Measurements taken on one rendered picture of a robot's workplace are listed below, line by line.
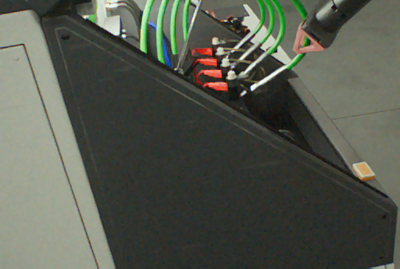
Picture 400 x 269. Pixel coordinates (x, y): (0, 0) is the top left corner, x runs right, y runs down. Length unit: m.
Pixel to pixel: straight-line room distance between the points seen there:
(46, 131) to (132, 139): 0.14
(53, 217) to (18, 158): 0.14
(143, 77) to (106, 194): 0.23
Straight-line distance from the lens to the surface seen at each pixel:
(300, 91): 1.50
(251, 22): 2.01
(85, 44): 0.76
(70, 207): 0.91
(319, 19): 0.97
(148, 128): 0.82
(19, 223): 0.95
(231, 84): 1.18
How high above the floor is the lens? 1.64
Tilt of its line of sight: 30 degrees down
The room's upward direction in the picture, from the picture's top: 9 degrees counter-clockwise
